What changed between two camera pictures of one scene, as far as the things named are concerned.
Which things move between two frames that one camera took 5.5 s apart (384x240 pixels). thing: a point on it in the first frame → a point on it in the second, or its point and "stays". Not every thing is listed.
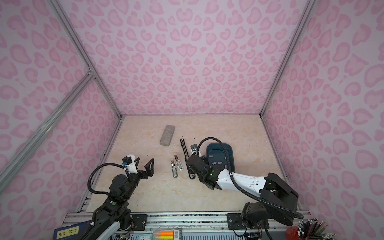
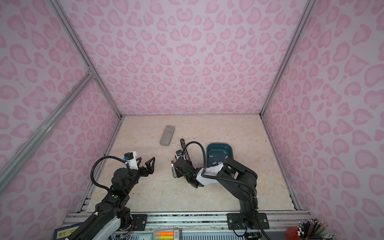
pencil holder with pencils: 311,229 stays
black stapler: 186,156 stays
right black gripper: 205,159 → 177,171
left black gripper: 150,172 stays
